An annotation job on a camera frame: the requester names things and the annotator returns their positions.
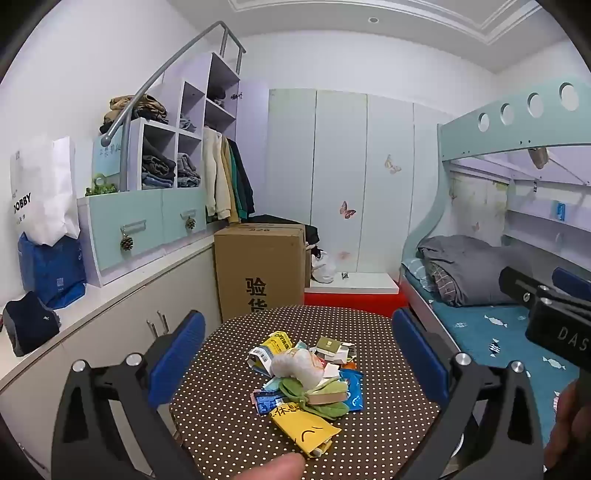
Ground brown polka dot tablecloth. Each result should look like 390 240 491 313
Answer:
170 305 445 480

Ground yellow hanging garment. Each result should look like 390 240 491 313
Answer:
222 138 241 222

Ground white paper bag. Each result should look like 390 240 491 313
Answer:
10 136 81 246

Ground yellow snack packet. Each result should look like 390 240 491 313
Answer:
269 405 341 459

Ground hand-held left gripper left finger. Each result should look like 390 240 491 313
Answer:
51 310 207 480

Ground white step board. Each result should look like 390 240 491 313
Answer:
307 272 400 294

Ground blue tissue packet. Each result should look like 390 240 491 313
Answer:
341 368 364 412

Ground green cloth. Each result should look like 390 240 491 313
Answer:
279 376 350 419

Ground plaid pillow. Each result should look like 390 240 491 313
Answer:
427 265 455 301

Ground whitish wrapper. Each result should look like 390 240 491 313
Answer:
270 348 326 389

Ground white wardrobe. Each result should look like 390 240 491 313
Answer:
265 88 455 278

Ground person's left hand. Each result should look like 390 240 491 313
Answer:
252 452 306 480

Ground blue shopping bag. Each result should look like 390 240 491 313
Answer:
18 233 88 310

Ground green hanging garment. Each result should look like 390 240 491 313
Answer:
228 141 245 208

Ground grey folded clothes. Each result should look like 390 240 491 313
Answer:
178 153 201 188

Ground gold paper box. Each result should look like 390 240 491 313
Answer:
315 336 358 365

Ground large cardboard box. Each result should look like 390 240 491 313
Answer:
213 223 308 324

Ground white plastic bag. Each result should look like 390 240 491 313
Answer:
310 251 335 284

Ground yellow medicine box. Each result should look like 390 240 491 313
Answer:
248 331 296 376

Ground dark folded clothes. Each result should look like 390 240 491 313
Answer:
141 154 177 189

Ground light blue board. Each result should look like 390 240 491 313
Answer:
92 127 125 178

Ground black clothing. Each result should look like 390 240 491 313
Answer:
247 215 320 247

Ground red platform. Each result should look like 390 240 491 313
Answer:
304 281 409 319

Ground person's right hand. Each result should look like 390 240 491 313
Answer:
544 381 591 469

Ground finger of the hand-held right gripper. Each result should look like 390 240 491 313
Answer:
551 268 591 298
499 265 551 306

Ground teal bunk bed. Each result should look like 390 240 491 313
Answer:
399 78 591 416

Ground lilac stepped shelf cabinet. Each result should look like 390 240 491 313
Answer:
78 52 242 288

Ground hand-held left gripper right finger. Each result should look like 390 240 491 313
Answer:
392 307 546 480

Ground cream hanging jacket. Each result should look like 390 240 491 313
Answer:
202 127 232 221

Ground black hanging jacket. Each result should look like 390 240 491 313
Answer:
231 138 256 217

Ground teal printed bed sheet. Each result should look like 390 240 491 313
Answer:
402 258 583 444

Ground white low cabinet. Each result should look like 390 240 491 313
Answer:
0 233 222 467

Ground green plant ornament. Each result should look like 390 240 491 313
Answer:
84 173 118 197

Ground grey metal handrail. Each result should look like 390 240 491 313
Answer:
100 23 246 192

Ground grey duvet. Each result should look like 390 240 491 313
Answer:
417 234 532 308

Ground pile of brown clothes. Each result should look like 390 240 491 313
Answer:
100 95 169 134

